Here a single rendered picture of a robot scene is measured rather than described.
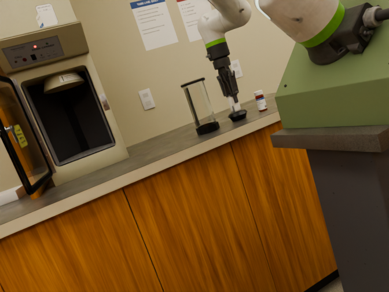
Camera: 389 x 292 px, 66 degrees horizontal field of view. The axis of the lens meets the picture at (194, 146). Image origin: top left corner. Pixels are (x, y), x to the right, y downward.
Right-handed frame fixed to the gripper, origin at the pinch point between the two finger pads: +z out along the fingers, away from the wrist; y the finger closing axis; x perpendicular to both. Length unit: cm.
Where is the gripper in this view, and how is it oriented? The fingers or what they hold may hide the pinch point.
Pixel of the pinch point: (234, 103)
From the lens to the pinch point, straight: 136.1
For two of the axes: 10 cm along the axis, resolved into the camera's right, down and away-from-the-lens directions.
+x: 8.8, -3.6, 3.2
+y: 3.6, 0.6, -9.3
